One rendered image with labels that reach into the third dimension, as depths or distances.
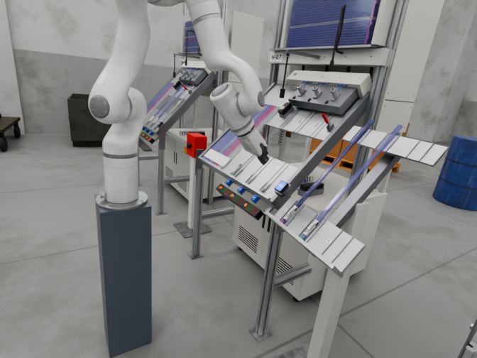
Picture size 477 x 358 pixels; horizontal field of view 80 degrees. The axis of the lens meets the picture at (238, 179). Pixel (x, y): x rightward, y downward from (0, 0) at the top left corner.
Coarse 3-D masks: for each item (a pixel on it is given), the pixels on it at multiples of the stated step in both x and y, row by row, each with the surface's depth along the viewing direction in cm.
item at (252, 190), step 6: (204, 162) 165; (210, 168) 168; (216, 168) 152; (222, 174) 153; (228, 174) 144; (234, 180) 142; (240, 180) 136; (246, 186) 131; (252, 192) 132; (258, 192) 124; (264, 198) 123; (270, 204) 122
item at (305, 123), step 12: (276, 84) 184; (264, 96) 182; (276, 96) 174; (288, 96) 167; (276, 120) 157; (288, 120) 152; (300, 120) 146; (312, 120) 142; (336, 120) 133; (300, 132) 140; (312, 132) 136; (324, 132) 131
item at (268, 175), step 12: (240, 156) 152; (252, 156) 147; (228, 168) 151; (240, 168) 145; (252, 168) 141; (264, 168) 136; (276, 168) 132; (288, 168) 128; (252, 180) 135; (264, 180) 131; (276, 180) 127; (264, 192) 126
